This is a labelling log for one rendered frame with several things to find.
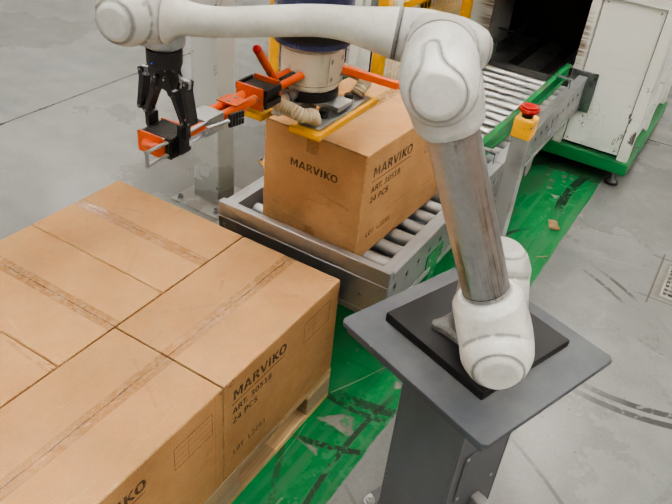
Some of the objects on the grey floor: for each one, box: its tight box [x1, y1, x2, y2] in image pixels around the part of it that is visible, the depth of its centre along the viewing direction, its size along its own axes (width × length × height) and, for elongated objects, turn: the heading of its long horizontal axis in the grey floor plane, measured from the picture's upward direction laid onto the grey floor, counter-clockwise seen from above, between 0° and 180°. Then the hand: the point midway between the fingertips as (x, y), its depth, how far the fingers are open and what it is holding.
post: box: [494, 112, 539, 237], centre depth 267 cm, size 7×7×100 cm
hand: (168, 135), depth 157 cm, fingers closed on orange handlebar, 8 cm apart
